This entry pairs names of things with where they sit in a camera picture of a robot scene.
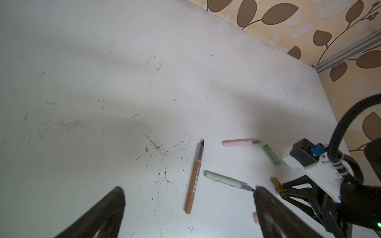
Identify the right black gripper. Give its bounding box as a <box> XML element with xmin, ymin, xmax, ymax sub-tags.
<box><xmin>279</xmin><ymin>175</ymin><xmax>353</xmax><ymax>238</ymax></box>

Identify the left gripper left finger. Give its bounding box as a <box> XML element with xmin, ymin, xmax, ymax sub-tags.
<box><xmin>57</xmin><ymin>186</ymin><xmax>126</xmax><ymax>238</ymax></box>

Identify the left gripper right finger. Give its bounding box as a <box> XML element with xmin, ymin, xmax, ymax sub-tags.
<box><xmin>254</xmin><ymin>186</ymin><xmax>321</xmax><ymax>238</ymax></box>

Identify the brown pen cap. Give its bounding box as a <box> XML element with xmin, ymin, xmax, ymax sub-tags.
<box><xmin>270</xmin><ymin>176</ymin><xmax>285</xmax><ymax>193</ymax></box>

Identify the pink pen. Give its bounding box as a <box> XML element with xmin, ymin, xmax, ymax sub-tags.
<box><xmin>222</xmin><ymin>138</ymin><xmax>261</xmax><ymax>147</ymax></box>

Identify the brown pen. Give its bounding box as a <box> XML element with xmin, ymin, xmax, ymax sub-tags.
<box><xmin>185</xmin><ymin>140</ymin><xmax>205</xmax><ymax>215</ymax></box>

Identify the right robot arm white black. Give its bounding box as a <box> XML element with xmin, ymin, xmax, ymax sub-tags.
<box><xmin>271</xmin><ymin>94</ymin><xmax>381</xmax><ymax>238</ymax></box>

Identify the pink pen cap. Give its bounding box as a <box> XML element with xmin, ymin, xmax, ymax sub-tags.
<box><xmin>254</xmin><ymin>212</ymin><xmax>260</xmax><ymax>226</ymax></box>

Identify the green pen cap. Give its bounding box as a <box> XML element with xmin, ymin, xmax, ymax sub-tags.
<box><xmin>263</xmin><ymin>144</ymin><xmax>281</xmax><ymax>165</ymax></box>

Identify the green pen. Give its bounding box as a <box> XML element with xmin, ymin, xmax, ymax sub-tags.
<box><xmin>204</xmin><ymin>171</ymin><xmax>254</xmax><ymax>191</ymax></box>

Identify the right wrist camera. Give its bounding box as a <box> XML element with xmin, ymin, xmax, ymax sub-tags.
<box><xmin>282</xmin><ymin>138</ymin><xmax>344</xmax><ymax>203</ymax></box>

